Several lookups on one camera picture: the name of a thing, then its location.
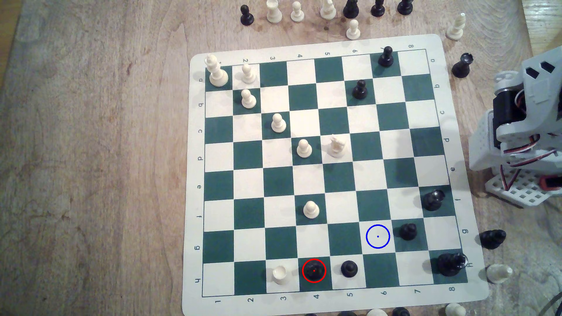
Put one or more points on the white chess pawn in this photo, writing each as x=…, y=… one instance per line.
x=248, y=101
x=278, y=124
x=353, y=31
x=297, y=14
x=311, y=211
x=304, y=149
x=248, y=74

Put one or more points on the white chess rook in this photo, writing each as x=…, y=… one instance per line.
x=279, y=274
x=274, y=14

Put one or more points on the black chess knight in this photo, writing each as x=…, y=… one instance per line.
x=432, y=201
x=492, y=239

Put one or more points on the white printed robot arm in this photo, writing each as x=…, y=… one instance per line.
x=485, y=145

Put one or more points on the black chess rook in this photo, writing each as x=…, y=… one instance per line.
x=461, y=68

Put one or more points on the white chess knight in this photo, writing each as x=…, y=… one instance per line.
x=337, y=147
x=498, y=273

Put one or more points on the black chess queen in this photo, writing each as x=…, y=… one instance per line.
x=351, y=10

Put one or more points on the black round-topped chess pawn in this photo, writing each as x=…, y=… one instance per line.
x=314, y=270

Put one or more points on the tall white chess king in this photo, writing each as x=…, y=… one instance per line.
x=218, y=75

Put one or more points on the white chess queen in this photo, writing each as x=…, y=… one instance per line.
x=328, y=10

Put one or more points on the large black chess king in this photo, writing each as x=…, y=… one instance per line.
x=449, y=264

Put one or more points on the light wooden plank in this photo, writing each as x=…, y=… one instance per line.
x=544, y=22

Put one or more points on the green and white chess mat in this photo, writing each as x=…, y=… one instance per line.
x=281, y=184

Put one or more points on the white chess bishop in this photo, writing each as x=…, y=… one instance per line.
x=455, y=29

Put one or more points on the white grid robot base plate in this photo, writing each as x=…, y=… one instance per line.
x=522, y=188

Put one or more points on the white chess piece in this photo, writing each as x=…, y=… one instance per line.
x=376, y=313
x=455, y=310

